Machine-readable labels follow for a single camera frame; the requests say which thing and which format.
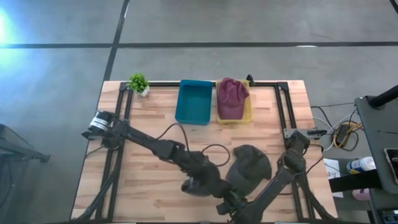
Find black power cable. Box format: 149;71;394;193
310;101;357;125

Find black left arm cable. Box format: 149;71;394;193
154;123;231;168

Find black metal table frame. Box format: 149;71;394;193
72;81;337;222

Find black pole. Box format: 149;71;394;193
369;84;398;109

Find small green potted plant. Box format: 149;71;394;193
126;72;150;98

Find pink container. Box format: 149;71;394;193
351;187;371;202

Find dark grey cart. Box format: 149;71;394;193
354;95;398;224

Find yellow plastic bin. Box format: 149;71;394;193
215;79;252;124

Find grey metal bracket plate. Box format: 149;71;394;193
283;127;327;139

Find black power adapter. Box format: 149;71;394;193
336;124;352;144

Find yellow cable bundle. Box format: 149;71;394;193
331;121;364;149

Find white paper sheet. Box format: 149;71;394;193
322;157;345;199

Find white cable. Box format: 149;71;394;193
312;108;358;152

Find white and blue canister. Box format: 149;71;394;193
346;156;377;175

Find blue plastic bin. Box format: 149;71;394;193
174;79;213;126

